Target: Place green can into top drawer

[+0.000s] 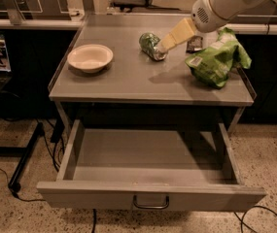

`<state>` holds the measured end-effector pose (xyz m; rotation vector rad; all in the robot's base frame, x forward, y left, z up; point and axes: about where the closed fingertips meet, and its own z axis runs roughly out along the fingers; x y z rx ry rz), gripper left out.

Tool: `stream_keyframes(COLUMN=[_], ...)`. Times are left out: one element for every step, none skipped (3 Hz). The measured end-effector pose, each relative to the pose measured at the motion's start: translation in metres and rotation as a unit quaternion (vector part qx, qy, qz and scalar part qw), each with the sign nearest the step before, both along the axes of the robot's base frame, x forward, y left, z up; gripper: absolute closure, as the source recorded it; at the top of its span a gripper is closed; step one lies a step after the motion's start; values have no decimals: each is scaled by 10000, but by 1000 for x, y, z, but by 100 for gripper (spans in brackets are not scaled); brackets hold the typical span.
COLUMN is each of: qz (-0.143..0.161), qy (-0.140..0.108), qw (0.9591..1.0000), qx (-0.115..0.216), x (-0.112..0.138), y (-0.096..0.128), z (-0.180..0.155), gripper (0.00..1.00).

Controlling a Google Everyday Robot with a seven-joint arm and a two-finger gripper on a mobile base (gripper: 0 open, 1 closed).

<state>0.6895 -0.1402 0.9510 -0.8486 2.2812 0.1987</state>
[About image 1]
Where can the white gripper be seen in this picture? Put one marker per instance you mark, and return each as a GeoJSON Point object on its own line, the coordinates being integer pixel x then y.
{"type": "Point", "coordinates": [208, 13]}

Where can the green soda can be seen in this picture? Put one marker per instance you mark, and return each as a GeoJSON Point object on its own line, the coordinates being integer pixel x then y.
{"type": "Point", "coordinates": [148, 44]}

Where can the green chip bag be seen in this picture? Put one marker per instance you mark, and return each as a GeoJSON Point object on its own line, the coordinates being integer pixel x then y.
{"type": "Point", "coordinates": [212, 65]}

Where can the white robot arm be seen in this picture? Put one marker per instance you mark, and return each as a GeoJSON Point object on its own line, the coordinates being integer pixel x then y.
{"type": "Point", "coordinates": [206, 16]}

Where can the grey open top drawer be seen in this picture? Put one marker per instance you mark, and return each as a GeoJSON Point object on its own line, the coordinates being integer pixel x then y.
{"type": "Point", "coordinates": [105, 168]}

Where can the small dark snack packet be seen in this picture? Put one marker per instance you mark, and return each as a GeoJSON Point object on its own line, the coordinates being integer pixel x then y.
{"type": "Point", "coordinates": [194, 44]}

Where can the grey metal table cabinet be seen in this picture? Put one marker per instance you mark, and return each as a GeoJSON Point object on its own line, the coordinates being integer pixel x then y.
{"type": "Point", "coordinates": [134, 78]}

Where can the white bowl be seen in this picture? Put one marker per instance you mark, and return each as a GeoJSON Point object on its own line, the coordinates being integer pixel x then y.
{"type": "Point", "coordinates": [90, 58]}

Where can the left background workbench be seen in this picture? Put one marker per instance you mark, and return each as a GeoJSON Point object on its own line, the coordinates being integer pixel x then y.
{"type": "Point", "coordinates": [44, 14]}

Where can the black desk leg base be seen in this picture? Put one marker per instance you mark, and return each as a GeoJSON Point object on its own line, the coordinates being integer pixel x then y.
{"type": "Point", "coordinates": [23, 153]}

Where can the metal drawer handle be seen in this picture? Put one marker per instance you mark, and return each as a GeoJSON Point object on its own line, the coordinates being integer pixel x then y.
{"type": "Point", "coordinates": [151, 202]}

